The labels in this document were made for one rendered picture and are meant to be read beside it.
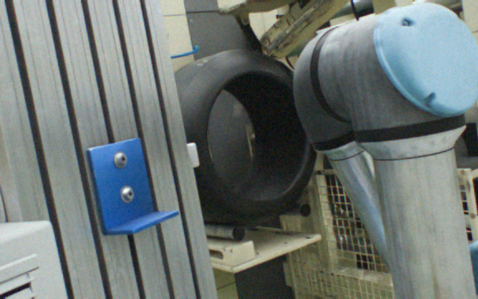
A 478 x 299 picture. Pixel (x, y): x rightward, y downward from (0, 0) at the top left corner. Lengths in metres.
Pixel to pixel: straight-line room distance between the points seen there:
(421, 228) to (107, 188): 0.32
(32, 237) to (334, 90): 0.35
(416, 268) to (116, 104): 0.36
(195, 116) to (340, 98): 1.06
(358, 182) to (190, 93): 1.01
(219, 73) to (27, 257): 1.31
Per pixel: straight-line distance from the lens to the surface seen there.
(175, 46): 2.09
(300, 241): 1.91
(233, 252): 1.74
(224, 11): 2.17
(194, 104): 1.66
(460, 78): 0.59
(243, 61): 1.77
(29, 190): 0.52
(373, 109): 0.58
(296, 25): 2.05
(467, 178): 1.70
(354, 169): 0.73
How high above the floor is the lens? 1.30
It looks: 4 degrees down
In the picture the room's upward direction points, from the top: 10 degrees counter-clockwise
